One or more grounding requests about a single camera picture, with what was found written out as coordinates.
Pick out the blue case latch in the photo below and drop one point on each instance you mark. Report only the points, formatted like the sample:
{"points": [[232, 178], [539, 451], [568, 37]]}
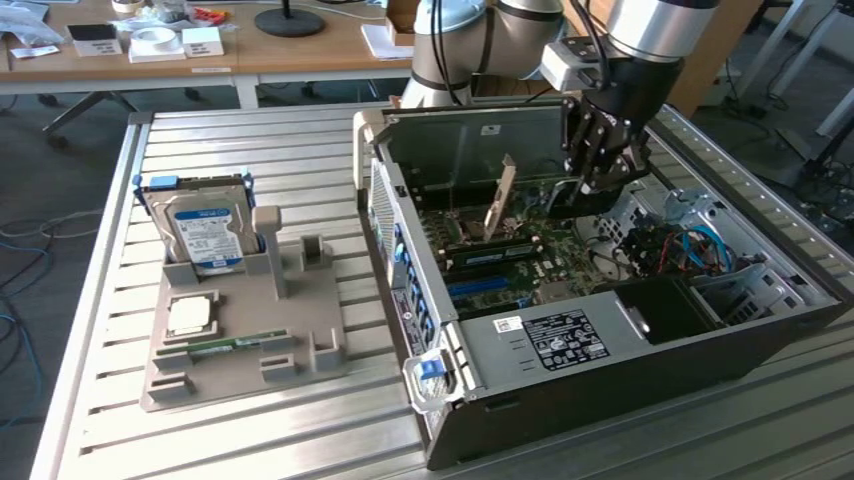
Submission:
{"points": [[427, 371]]}

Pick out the wooden cabinet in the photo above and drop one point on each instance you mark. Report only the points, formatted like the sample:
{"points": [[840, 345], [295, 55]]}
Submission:
{"points": [[720, 50]]}

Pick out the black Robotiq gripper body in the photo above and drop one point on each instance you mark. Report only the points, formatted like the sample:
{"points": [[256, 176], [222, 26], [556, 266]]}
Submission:
{"points": [[633, 95]]}

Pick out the white desk legs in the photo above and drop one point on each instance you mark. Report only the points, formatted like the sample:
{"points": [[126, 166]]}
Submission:
{"points": [[834, 115]]}

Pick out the silver CPU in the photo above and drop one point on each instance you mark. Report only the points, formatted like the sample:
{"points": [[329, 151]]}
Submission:
{"points": [[189, 315]]}

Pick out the installed RAM stick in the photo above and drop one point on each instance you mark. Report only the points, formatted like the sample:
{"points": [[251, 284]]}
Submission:
{"points": [[493, 255]]}

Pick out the black plastic shroud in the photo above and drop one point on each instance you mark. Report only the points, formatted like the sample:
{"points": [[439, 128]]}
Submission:
{"points": [[667, 310]]}

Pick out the brown cardboard box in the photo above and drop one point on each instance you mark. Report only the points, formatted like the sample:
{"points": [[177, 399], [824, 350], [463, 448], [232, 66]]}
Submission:
{"points": [[399, 25]]}

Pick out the grey power supply unit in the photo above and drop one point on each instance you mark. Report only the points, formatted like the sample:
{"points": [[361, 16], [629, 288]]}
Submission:
{"points": [[507, 360]]}

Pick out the perforated metal drive cage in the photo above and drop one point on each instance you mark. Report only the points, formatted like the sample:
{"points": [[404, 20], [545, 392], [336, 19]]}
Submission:
{"points": [[647, 210]]}

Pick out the wooden desk white frame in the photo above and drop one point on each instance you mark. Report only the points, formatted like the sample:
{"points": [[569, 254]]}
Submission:
{"points": [[100, 67], [300, 55]]}

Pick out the plain white box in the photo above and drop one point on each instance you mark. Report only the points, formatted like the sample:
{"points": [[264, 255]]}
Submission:
{"points": [[201, 42]]}

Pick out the white paper stack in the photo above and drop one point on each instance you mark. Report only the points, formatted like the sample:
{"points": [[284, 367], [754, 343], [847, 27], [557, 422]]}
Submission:
{"points": [[383, 47]]}

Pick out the black round lamp base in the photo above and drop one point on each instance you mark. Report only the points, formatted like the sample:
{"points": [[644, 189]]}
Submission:
{"points": [[289, 22]]}

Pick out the CPU socket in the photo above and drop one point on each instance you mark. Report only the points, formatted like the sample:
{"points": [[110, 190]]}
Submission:
{"points": [[467, 230]]}

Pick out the green RAM stick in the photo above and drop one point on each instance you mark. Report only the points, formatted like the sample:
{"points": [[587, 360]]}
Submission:
{"points": [[226, 345]]}

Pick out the hard disk with blue carrier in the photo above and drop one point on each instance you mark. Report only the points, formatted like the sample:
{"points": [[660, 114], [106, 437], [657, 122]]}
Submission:
{"points": [[200, 235]]}

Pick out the grey plastic parts rack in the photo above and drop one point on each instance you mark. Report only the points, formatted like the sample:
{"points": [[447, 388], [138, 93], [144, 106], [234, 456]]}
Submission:
{"points": [[253, 310]]}

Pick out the silver metal disk bay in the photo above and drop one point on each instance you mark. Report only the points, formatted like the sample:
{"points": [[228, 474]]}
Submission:
{"points": [[754, 295]]}

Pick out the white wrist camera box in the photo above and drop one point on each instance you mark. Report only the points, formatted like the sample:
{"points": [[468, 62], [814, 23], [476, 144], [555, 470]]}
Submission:
{"points": [[567, 62]]}

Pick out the blue expansion slot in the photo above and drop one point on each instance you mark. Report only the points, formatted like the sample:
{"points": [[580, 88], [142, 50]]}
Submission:
{"points": [[476, 288]]}

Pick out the open black PC case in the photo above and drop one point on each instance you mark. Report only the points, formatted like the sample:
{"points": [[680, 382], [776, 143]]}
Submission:
{"points": [[600, 390]]}

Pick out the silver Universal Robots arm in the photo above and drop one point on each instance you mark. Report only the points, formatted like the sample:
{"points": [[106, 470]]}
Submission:
{"points": [[453, 40]]}

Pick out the orange red small item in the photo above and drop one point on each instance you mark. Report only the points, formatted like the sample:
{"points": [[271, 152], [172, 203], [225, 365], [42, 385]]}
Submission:
{"points": [[209, 16]]}

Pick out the white box black top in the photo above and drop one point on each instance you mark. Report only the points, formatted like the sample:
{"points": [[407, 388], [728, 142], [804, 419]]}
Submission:
{"points": [[94, 42]]}

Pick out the grey leg with caster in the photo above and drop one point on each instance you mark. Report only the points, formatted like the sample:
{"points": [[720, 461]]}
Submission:
{"points": [[86, 107]]}

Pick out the green motherboard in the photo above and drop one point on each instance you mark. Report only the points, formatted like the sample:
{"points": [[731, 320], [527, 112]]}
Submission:
{"points": [[567, 260]]}

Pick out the flat white box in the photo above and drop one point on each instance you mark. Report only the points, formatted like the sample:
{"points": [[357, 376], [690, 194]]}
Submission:
{"points": [[156, 56]]}

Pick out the white paper label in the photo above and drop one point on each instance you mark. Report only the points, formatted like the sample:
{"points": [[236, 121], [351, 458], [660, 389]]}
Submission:
{"points": [[33, 51]]}

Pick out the beige tape roll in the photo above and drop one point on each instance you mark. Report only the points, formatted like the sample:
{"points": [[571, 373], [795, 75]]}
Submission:
{"points": [[125, 6]]}

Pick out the white tape roll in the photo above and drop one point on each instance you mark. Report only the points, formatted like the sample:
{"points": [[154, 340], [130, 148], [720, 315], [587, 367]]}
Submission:
{"points": [[154, 36]]}

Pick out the clear plastic bag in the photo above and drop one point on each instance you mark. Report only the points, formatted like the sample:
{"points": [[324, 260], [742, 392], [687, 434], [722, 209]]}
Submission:
{"points": [[26, 25]]}

